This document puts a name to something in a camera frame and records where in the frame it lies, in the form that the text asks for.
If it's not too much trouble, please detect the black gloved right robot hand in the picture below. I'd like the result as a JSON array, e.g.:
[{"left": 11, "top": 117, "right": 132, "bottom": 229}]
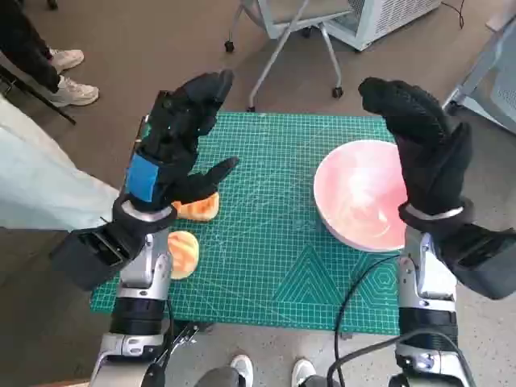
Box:
[{"left": 357, "top": 77, "right": 473, "bottom": 214}]

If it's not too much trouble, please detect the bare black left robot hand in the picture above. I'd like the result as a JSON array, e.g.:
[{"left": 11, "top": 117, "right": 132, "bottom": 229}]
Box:
[{"left": 123, "top": 69, "right": 239, "bottom": 221}]

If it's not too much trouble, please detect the long twisted toy bread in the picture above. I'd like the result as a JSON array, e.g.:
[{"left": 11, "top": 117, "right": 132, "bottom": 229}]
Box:
[{"left": 172, "top": 191, "right": 221, "bottom": 222}]

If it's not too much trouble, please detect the pink bowl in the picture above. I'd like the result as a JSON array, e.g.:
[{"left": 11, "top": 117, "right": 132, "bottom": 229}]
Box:
[{"left": 313, "top": 139, "right": 408, "bottom": 254}]

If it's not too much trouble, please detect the round toy bread bun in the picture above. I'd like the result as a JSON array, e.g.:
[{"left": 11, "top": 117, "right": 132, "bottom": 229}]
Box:
[{"left": 167, "top": 230, "right": 201, "bottom": 281}]

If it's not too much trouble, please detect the grey mesh cart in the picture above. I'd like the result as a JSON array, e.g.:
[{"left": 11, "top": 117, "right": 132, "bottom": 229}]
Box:
[{"left": 441, "top": 19, "right": 516, "bottom": 134}]

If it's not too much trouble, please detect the green cutting mat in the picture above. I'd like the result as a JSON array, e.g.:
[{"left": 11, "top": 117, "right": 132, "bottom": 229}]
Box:
[{"left": 89, "top": 111, "right": 404, "bottom": 335}]

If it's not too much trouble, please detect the white perforated cabinet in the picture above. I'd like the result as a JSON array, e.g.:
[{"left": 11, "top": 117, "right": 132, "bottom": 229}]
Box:
[{"left": 322, "top": 0, "right": 443, "bottom": 52}]

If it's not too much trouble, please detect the black slanted stand bar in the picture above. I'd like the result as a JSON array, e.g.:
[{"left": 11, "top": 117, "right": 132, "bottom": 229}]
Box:
[{"left": 0, "top": 66, "right": 77, "bottom": 125}]

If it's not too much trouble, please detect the beige flat board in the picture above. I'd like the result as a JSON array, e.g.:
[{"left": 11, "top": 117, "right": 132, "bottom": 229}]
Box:
[{"left": 485, "top": 15, "right": 516, "bottom": 33}]

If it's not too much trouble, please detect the grey rolling chair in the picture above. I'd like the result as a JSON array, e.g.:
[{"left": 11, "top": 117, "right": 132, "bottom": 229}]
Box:
[{"left": 223, "top": 0, "right": 366, "bottom": 112}]

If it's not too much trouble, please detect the dark leg with white foot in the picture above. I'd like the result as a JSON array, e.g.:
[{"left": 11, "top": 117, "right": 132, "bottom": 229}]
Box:
[
  {"left": 193, "top": 354, "right": 254, "bottom": 387},
  {"left": 292, "top": 357, "right": 343, "bottom": 387}
]

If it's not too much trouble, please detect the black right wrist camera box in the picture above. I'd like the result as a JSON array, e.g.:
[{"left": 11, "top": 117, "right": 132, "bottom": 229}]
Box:
[{"left": 433, "top": 223, "right": 516, "bottom": 300}]

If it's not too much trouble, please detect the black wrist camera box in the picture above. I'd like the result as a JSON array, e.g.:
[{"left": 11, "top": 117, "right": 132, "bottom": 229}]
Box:
[
  {"left": 433, "top": 223, "right": 516, "bottom": 300},
  {"left": 50, "top": 223, "right": 138, "bottom": 291}
]

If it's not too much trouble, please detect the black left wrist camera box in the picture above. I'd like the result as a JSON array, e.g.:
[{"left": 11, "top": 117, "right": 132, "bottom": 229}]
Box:
[{"left": 50, "top": 223, "right": 138, "bottom": 291}]

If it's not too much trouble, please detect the thin black floor cable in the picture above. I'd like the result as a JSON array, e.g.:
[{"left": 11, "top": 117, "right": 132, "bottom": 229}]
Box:
[{"left": 441, "top": 2, "right": 464, "bottom": 29}]

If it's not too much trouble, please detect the black table frame bracket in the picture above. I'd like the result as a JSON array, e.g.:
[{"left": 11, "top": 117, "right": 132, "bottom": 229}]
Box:
[{"left": 160, "top": 321, "right": 214, "bottom": 368}]

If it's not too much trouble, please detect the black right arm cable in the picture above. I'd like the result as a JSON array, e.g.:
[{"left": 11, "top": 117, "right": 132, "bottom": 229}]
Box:
[{"left": 326, "top": 252, "right": 404, "bottom": 387}]

